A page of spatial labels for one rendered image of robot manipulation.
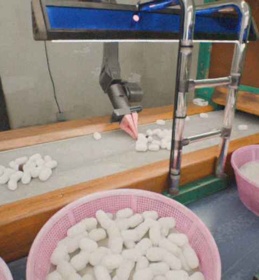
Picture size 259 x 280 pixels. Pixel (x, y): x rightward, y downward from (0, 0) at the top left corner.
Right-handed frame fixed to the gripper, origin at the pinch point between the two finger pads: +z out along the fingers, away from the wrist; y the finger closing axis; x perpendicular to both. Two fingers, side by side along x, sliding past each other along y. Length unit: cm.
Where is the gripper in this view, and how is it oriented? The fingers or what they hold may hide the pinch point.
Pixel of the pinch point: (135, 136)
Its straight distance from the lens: 73.7
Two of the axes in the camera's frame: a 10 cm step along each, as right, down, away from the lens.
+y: 8.7, -2.0, 4.4
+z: 3.8, 8.5, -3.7
